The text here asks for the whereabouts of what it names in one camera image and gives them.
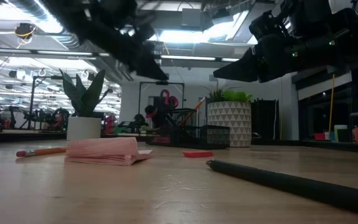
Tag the white plant pot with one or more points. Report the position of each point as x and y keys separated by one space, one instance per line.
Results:
x=84 y=128

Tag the black mesh desk organizer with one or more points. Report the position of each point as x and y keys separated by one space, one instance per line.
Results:
x=210 y=137

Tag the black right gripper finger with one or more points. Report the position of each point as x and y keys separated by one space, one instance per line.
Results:
x=242 y=70

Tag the long tube light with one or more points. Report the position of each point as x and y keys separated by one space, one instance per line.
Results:
x=191 y=58

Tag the person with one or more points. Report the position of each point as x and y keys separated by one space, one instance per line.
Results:
x=152 y=116

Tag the triangle patterned planter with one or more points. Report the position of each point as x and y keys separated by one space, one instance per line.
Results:
x=228 y=124

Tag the green grass plant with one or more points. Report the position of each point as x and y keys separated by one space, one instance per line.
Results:
x=232 y=96

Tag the pink sticky note pad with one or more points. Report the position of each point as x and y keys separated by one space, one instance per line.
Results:
x=104 y=151

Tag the orange pencil with pink eraser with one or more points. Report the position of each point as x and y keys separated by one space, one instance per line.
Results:
x=45 y=152

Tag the orange bottle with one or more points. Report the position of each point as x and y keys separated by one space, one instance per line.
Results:
x=357 y=135

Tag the red background object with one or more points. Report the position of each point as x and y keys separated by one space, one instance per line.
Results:
x=110 y=124

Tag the red and black scissors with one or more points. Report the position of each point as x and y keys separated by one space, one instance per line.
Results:
x=174 y=101

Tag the black cabinet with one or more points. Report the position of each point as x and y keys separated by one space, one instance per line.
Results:
x=264 y=119

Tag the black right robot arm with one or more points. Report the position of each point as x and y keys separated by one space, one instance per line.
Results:
x=331 y=34

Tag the small green machine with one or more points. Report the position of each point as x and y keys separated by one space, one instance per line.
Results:
x=127 y=128

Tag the dark green snake plant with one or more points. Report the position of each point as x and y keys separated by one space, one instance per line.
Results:
x=87 y=96

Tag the grey ceiling box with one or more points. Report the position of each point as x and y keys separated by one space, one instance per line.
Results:
x=191 y=17

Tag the long black pen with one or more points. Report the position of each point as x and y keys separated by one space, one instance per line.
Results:
x=291 y=183

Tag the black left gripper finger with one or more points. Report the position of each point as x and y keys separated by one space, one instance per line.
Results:
x=152 y=67

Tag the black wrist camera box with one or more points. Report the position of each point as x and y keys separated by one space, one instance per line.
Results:
x=267 y=26

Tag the black metal frame rig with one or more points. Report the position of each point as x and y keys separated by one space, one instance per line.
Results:
x=32 y=102
x=139 y=102

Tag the red eraser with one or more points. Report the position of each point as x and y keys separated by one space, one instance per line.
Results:
x=197 y=154

